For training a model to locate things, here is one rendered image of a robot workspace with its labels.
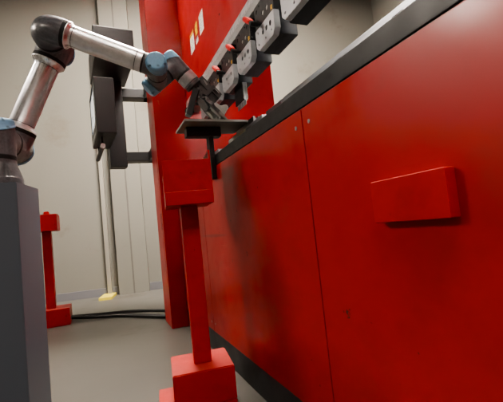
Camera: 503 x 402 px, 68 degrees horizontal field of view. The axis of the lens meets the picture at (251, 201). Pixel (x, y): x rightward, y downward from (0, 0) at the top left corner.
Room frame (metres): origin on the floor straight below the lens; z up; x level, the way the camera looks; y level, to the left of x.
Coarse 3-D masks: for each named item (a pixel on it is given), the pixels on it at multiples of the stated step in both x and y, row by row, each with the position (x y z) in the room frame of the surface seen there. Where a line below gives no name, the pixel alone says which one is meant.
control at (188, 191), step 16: (176, 160) 1.22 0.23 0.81; (192, 160) 1.23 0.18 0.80; (208, 160) 1.25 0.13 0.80; (176, 176) 1.22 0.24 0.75; (192, 176) 1.23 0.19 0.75; (208, 176) 1.24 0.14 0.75; (176, 192) 1.22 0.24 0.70; (192, 192) 1.23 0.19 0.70; (208, 192) 1.24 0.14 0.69; (176, 208) 1.38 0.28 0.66
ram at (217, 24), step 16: (176, 0) 2.34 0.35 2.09; (192, 0) 2.00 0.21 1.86; (208, 0) 1.74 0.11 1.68; (224, 0) 1.54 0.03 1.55; (240, 0) 1.39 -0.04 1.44; (256, 0) 1.26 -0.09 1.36; (192, 16) 2.02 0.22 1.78; (208, 16) 1.76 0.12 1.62; (224, 16) 1.56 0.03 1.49; (208, 32) 1.79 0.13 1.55; (224, 32) 1.58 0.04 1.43; (208, 48) 1.81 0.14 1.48; (224, 48) 1.60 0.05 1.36; (192, 64) 2.11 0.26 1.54; (208, 64) 1.83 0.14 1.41; (208, 80) 1.87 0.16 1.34
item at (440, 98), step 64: (384, 64) 0.60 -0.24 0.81; (448, 64) 0.49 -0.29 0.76; (320, 128) 0.79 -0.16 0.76; (384, 128) 0.62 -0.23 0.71; (448, 128) 0.51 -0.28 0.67; (256, 192) 1.14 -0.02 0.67; (320, 192) 0.81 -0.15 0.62; (256, 256) 1.19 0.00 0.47; (320, 256) 0.84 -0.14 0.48; (384, 256) 0.65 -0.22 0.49; (448, 256) 0.53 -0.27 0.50; (256, 320) 1.24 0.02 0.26; (320, 320) 0.87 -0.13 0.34; (384, 320) 0.67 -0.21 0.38; (448, 320) 0.54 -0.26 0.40; (256, 384) 1.31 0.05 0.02; (320, 384) 0.90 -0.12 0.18; (384, 384) 0.69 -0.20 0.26; (448, 384) 0.56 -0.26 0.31
